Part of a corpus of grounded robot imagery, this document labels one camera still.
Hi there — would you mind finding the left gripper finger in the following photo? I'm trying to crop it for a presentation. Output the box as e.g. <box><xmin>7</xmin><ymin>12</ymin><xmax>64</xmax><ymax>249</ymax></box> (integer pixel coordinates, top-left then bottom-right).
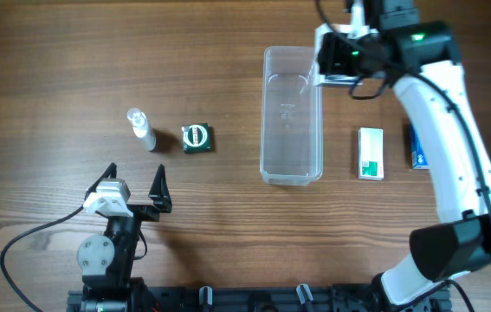
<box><xmin>148</xmin><ymin>165</ymin><xmax>171</xmax><ymax>205</ymax></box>
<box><xmin>85</xmin><ymin>163</ymin><xmax>117</xmax><ymax>198</ymax></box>

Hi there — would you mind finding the white bottle clear cap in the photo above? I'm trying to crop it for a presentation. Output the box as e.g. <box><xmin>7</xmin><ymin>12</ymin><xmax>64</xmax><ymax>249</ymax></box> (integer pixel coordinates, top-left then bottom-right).
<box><xmin>126</xmin><ymin>107</ymin><xmax>157</xmax><ymax>152</ymax></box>

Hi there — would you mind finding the green Zam-Buk tin box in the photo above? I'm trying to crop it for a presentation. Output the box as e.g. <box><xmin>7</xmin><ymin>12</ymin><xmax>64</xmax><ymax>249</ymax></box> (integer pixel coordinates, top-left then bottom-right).
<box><xmin>182</xmin><ymin>123</ymin><xmax>211</xmax><ymax>153</ymax></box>

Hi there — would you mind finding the white green medicine box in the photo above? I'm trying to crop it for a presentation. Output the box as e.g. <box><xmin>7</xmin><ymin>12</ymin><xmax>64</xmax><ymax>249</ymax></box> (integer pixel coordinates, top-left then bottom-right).
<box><xmin>359</xmin><ymin>127</ymin><xmax>384</xmax><ymax>180</ymax></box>

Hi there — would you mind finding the blue lozenges box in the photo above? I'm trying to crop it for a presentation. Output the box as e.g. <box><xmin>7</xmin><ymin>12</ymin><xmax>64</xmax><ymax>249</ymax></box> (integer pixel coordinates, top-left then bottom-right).
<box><xmin>409</xmin><ymin>125</ymin><xmax>429</xmax><ymax>170</ymax></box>

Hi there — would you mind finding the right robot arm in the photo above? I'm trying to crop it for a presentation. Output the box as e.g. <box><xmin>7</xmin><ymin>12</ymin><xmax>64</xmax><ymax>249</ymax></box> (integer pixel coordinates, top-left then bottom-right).
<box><xmin>315</xmin><ymin>21</ymin><xmax>491</xmax><ymax>311</ymax></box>

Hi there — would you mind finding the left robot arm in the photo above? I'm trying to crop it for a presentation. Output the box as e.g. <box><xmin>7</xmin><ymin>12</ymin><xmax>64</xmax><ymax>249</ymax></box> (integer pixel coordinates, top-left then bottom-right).
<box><xmin>67</xmin><ymin>164</ymin><xmax>172</xmax><ymax>312</ymax></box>

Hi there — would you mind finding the clear plastic container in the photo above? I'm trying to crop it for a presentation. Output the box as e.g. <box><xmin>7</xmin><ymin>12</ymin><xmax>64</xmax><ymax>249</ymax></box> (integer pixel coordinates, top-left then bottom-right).
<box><xmin>260</xmin><ymin>46</ymin><xmax>323</xmax><ymax>186</ymax></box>

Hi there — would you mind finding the right black cable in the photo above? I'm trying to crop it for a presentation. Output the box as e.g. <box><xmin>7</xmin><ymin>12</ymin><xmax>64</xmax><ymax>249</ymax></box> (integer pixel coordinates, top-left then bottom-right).
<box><xmin>313</xmin><ymin>0</ymin><xmax>491</xmax><ymax>312</ymax></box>

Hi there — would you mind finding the black cable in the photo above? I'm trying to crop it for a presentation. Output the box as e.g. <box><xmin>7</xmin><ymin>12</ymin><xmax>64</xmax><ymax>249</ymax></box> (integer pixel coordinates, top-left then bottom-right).
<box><xmin>0</xmin><ymin>205</ymin><xmax>86</xmax><ymax>312</ymax></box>
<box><xmin>313</xmin><ymin>0</ymin><xmax>491</xmax><ymax>312</ymax></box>

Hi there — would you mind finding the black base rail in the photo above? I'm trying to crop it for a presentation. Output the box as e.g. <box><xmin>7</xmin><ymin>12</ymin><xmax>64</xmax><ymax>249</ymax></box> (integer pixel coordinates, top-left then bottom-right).
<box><xmin>66</xmin><ymin>283</ymin><xmax>450</xmax><ymax>312</ymax></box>

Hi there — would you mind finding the left black cable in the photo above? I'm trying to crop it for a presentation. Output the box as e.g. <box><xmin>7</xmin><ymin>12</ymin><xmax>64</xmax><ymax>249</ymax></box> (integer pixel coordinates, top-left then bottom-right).
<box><xmin>0</xmin><ymin>205</ymin><xmax>86</xmax><ymax>312</ymax></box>

